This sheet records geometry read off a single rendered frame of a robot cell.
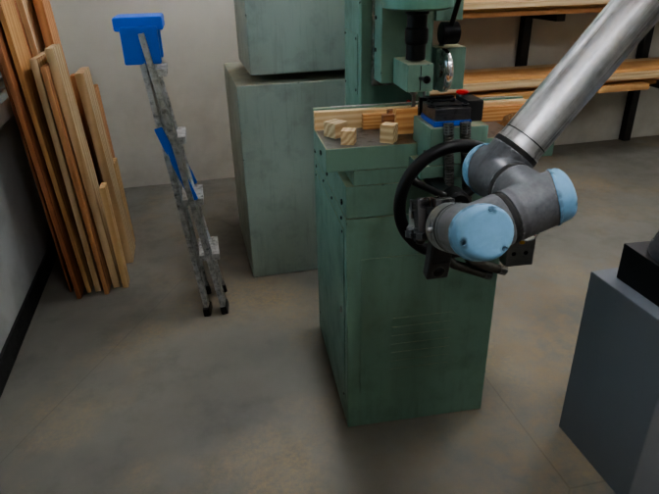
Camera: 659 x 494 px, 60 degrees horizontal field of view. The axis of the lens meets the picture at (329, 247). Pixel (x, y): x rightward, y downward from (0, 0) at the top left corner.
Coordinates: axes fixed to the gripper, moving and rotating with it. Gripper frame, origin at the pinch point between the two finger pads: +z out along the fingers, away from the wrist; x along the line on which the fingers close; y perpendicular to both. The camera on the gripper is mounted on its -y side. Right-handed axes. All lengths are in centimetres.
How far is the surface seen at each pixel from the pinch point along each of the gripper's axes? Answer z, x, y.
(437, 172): 10.7, -9.6, 12.2
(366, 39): 44, -2, 51
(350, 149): 18.3, 9.5, 19.2
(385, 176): 20.9, 0.4, 11.9
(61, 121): 118, 103, 43
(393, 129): 17.7, -1.5, 23.2
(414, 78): 24.4, -9.6, 36.2
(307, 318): 109, 15, -43
